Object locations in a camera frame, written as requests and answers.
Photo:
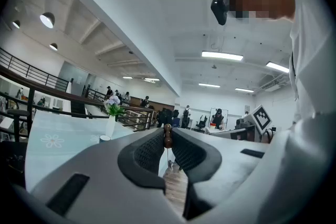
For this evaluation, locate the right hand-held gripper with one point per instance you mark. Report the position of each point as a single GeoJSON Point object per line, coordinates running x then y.
{"type": "Point", "coordinates": [261, 119]}

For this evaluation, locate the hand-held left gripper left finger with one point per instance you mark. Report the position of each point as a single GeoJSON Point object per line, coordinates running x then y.
{"type": "Point", "coordinates": [99, 178]}

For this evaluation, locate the black mesh office chair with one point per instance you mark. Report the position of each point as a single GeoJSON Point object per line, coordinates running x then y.
{"type": "Point", "coordinates": [201, 122]}

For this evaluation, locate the black metal railing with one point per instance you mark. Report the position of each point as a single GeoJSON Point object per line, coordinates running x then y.
{"type": "Point", "coordinates": [31, 102]}

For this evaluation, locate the person's white shirt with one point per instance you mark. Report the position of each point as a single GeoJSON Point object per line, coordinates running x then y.
{"type": "Point", "coordinates": [309, 86]}

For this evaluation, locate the artificial hydrangea bouquet green leaves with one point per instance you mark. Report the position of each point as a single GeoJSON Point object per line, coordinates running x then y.
{"type": "Point", "coordinates": [113, 106]}

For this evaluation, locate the white ceiling air conditioner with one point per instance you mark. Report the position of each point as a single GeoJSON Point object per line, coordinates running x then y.
{"type": "Point", "coordinates": [273, 86]}

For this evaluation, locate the white ribbed vase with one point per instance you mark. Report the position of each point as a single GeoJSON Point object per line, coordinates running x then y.
{"type": "Point", "coordinates": [110, 127]}

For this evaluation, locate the round pendant ceiling lamp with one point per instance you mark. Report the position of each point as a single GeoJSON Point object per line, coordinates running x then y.
{"type": "Point", "coordinates": [53, 46]}
{"type": "Point", "coordinates": [47, 20]}
{"type": "Point", "coordinates": [16, 24]}

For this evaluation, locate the black head-worn camera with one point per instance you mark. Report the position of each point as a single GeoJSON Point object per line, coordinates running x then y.
{"type": "Point", "coordinates": [219, 11]}

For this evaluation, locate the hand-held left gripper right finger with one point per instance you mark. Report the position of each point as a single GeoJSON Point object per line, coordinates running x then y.
{"type": "Point", "coordinates": [225, 165]}

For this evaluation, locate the white enamel mug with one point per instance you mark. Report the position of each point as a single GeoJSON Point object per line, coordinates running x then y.
{"type": "Point", "coordinates": [104, 138]}

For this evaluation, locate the pale blue floral tablecloth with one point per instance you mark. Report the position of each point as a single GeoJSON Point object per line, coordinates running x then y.
{"type": "Point", "coordinates": [65, 133]}

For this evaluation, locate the ceiling strip light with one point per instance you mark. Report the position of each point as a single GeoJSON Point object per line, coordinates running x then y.
{"type": "Point", "coordinates": [127, 77]}
{"type": "Point", "coordinates": [244, 90]}
{"type": "Point", "coordinates": [221, 55]}
{"type": "Point", "coordinates": [209, 85]}
{"type": "Point", "coordinates": [151, 79]}
{"type": "Point", "coordinates": [277, 66]}

